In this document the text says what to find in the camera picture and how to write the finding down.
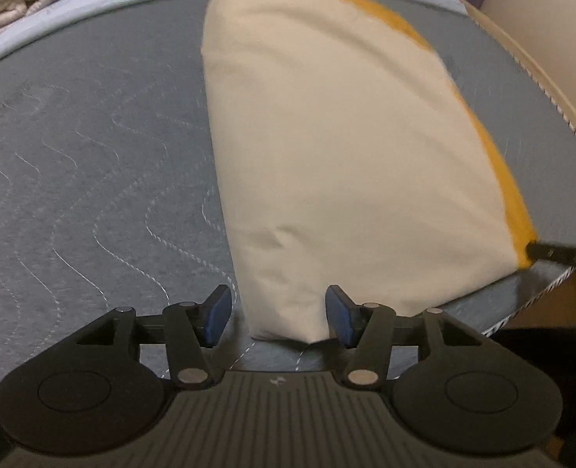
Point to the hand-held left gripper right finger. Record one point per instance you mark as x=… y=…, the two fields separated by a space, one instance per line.
x=339 y=317

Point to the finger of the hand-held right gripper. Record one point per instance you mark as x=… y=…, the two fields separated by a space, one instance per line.
x=561 y=254

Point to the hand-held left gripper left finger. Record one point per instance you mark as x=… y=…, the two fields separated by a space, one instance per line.
x=218 y=314

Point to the cream and yellow garment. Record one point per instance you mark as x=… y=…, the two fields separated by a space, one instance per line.
x=341 y=156

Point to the grey quilted mat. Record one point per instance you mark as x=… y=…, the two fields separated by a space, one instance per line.
x=98 y=131

